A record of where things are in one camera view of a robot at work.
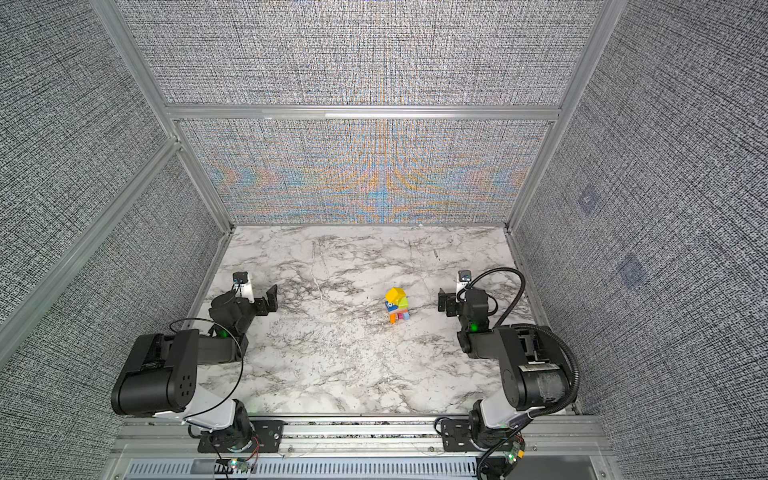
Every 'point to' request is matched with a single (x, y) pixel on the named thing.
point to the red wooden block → (396, 311)
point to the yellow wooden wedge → (394, 294)
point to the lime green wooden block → (404, 303)
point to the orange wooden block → (392, 318)
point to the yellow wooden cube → (395, 299)
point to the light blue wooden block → (406, 316)
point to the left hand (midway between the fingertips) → (260, 286)
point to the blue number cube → (390, 307)
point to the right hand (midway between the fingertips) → (459, 286)
